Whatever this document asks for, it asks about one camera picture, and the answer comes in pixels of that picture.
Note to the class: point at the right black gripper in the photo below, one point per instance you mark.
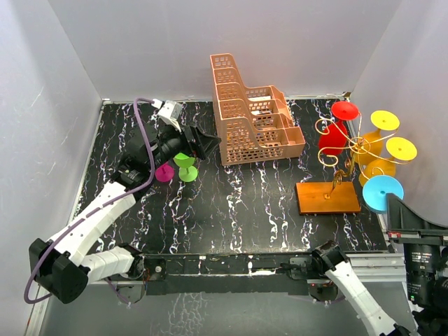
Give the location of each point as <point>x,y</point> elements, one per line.
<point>404,224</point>

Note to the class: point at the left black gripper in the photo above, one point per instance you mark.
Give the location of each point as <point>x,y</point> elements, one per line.
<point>203,145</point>

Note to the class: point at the green plastic wine glass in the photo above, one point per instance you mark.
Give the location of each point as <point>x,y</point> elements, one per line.
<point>187,172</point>

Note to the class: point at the blue plastic wine glass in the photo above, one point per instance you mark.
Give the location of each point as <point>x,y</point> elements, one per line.
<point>377,188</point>

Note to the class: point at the magenta plastic wine glass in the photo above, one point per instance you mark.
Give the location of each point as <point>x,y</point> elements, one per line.
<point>164,173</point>

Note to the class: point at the red plastic wine glass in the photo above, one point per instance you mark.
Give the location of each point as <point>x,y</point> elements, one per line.
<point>335,136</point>

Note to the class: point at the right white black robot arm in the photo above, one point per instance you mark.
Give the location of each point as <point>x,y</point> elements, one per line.
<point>427,294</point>

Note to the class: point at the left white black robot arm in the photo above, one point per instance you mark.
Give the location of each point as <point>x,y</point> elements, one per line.
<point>63,264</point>

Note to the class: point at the yellow plastic wine glass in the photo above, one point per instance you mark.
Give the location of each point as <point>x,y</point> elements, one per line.
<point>401,151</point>

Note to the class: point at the orange yellow wine glass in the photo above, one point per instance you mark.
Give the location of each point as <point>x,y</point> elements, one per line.
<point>369,145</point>

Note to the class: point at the peach plastic file organizer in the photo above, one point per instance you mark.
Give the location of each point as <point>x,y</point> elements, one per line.
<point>255,124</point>

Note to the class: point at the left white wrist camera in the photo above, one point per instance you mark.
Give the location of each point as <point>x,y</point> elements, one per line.
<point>169,114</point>

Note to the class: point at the gold wire wooden glass rack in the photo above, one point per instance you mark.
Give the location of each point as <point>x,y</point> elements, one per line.
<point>338,196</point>

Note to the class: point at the black front mounting rail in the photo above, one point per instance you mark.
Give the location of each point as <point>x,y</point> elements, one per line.
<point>289,273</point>

